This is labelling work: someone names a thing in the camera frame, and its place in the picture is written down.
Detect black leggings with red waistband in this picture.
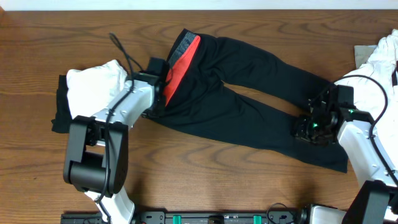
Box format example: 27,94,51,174
154,29,348,172

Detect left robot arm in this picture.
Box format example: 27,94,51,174
63,58,170,223

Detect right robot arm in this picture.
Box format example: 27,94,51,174
292,85,397,224

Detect crumpled white shirt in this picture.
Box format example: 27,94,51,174
336,29,397,166

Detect folded white garment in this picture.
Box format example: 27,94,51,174
67,60,127,118

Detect grey cloth piece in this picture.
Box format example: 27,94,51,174
354,45,377,69

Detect folded black garment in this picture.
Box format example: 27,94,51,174
51,75,73,134

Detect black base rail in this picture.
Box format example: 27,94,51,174
60,203,309,224

